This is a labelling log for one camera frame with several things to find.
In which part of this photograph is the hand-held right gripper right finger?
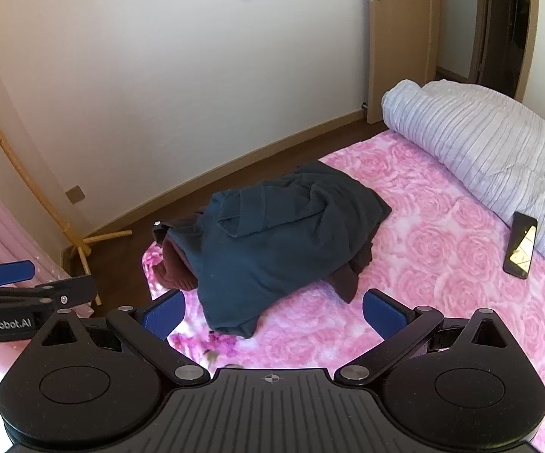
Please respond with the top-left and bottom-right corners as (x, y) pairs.
(335, 288), (513, 386)

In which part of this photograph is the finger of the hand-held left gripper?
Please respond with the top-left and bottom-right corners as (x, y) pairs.
(0, 276), (98, 310)
(0, 260), (36, 288)

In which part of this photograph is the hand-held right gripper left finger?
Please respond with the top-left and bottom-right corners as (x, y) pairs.
(32, 289), (211, 388)

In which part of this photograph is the black garment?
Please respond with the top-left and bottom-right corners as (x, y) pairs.
(331, 240), (374, 304)

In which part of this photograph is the dark teal garment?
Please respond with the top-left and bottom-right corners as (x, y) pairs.
(196, 160), (392, 339)

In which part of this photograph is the maroon garment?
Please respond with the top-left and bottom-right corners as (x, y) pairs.
(152, 219), (207, 291)

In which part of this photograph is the pink floral blanket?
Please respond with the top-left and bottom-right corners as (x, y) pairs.
(141, 129), (545, 453)

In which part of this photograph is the wooden coat rack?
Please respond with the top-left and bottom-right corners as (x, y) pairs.
(0, 38), (134, 307)

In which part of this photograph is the black smartphone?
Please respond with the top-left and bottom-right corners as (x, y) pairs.
(502, 211), (538, 278)

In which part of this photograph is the striped lilac quilt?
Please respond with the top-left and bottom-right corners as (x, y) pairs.
(380, 79), (545, 280)

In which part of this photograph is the light wooden door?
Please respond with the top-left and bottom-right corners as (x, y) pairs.
(365, 0), (436, 125)

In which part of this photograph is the dark door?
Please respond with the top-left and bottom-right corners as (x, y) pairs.
(471, 0), (537, 102)

